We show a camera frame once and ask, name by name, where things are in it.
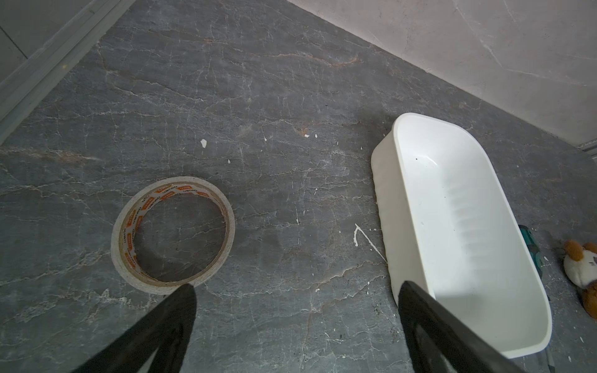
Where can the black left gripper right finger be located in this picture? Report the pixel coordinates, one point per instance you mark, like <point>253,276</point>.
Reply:
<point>434,336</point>

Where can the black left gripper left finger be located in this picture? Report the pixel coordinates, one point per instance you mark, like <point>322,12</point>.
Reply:
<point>161,337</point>

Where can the green handled screwdriver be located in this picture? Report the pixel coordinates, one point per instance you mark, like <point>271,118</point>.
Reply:
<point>536,257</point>

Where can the white plastic bin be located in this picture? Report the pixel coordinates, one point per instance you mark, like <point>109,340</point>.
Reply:
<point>448,227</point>

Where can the beige tape roll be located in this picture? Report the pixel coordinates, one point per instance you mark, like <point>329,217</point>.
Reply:
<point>122,247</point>

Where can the small brown white plush toy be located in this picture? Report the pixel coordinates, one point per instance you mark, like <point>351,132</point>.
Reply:
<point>580,268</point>

